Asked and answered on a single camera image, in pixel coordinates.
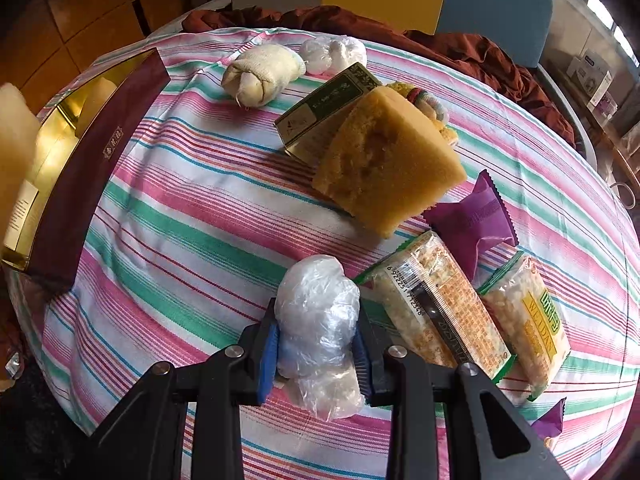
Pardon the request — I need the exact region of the striped bed sheet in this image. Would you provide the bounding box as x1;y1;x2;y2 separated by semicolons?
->
10;24;640;480

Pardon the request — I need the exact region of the cracker packet yellow label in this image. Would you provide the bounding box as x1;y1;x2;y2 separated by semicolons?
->
475;250;572;402

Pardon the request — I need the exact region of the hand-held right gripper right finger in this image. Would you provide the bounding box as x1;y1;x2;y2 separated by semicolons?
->
351;304;572;480

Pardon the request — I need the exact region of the cracker packet with barcode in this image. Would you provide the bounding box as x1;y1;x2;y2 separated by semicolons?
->
351;230;517;377

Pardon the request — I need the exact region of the multicoloured knitted bundle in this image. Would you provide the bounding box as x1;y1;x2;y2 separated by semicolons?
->
389;81;460;147

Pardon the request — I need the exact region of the cream cloth bundle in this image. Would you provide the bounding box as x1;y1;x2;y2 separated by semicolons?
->
221;44;306;109

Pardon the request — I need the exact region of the dark red blanket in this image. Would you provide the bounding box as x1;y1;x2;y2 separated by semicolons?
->
181;5;577;142

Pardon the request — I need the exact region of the clear plastic bundle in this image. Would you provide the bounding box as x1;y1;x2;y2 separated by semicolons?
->
273;254;366;421

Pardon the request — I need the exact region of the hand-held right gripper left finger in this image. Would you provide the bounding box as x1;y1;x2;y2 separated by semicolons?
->
82;298;281;480

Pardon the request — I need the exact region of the wooden wardrobe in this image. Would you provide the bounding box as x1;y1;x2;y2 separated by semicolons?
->
0;0;212;117

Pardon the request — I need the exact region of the grey bed frame rail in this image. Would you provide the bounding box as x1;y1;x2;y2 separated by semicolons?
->
536;66;602;162

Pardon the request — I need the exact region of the green paper box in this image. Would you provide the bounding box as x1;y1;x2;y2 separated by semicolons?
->
275;62;384;167

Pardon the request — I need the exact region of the maroon gift box gold interior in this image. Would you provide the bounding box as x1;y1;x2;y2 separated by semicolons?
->
0;47;171;295

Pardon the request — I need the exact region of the wooden side table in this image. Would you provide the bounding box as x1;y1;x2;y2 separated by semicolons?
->
589;109;640;202

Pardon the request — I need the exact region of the purple snack packet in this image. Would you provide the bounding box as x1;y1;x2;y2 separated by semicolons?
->
529;396;569;442
421;170;519;282

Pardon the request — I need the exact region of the white cardboard box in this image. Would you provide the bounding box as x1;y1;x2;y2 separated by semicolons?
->
566;49;614;112

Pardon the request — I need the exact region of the large yellow sponge block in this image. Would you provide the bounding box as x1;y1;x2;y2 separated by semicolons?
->
312;85;469;240

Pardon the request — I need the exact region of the white plastic bag bundle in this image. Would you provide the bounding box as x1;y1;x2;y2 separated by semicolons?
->
299;38;369;76

